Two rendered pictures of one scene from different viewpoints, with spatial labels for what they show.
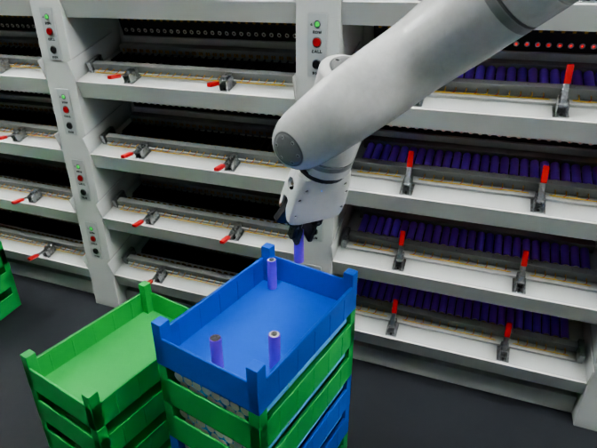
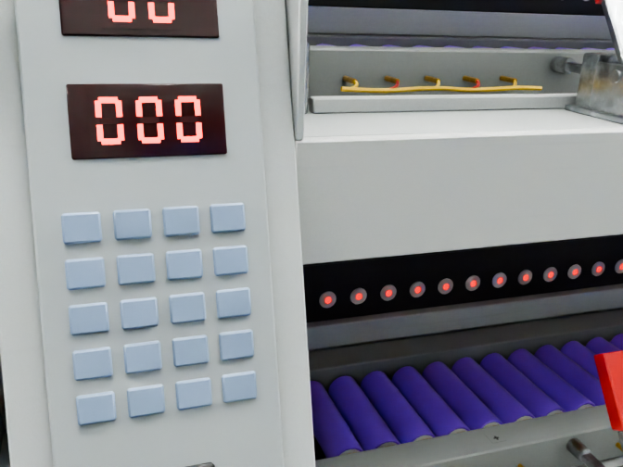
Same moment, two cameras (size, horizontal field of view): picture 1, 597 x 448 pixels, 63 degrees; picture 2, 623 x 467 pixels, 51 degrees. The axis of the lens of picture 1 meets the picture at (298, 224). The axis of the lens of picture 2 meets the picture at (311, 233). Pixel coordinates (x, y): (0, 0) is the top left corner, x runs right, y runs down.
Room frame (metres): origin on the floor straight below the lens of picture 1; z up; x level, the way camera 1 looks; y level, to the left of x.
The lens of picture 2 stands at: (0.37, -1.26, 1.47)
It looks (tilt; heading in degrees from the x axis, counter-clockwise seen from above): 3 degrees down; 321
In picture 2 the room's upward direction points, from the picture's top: 4 degrees counter-clockwise
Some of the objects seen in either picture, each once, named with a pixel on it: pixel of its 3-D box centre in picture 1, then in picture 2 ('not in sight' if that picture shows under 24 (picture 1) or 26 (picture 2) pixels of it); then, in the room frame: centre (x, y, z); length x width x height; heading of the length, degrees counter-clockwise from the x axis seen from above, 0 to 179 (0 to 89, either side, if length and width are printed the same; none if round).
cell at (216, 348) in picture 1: (217, 355); not in sight; (0.57, 0.12, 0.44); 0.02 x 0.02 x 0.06
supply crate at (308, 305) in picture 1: (263, 314); not in sight; (0.67, 0.06, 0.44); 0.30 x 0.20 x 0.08; 148
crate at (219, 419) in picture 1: (265, 351); not in sight; (0.67, 0.06, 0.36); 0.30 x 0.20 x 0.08; 148
